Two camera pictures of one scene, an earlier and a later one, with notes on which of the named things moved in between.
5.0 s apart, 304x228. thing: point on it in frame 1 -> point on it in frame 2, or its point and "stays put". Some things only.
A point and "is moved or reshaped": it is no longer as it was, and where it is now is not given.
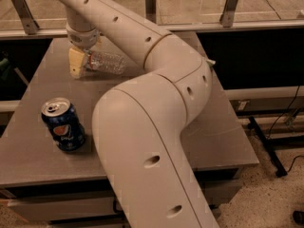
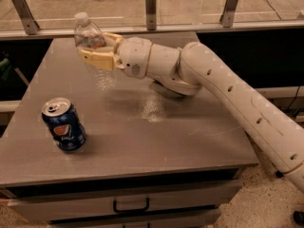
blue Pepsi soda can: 63,123 stays put
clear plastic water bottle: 105,62 is moved or reshaped
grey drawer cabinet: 42,186 stays put
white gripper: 82,38 -> 133,57
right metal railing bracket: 227,16 stays put
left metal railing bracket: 29,25 stays put
